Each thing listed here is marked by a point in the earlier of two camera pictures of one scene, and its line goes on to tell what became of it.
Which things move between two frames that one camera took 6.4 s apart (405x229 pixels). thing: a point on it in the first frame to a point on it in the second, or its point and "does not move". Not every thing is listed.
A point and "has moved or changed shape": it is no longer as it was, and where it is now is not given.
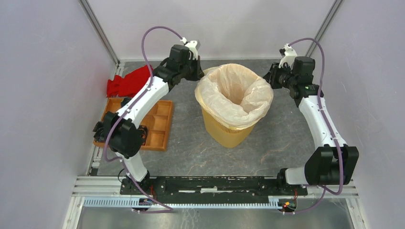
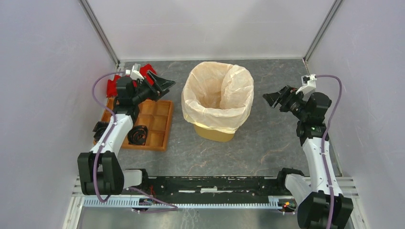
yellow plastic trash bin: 222,135 to 209,134
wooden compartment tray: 157,121 does not move
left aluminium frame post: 85,6 does not move
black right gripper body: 280,77 to 293,102
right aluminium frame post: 330,15 does not move
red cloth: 128,86 does not move
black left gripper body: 192,67 to 144,92
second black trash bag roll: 144,131 does not move
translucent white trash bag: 235,94 has moved or changed shape
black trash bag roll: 99,129 does not move
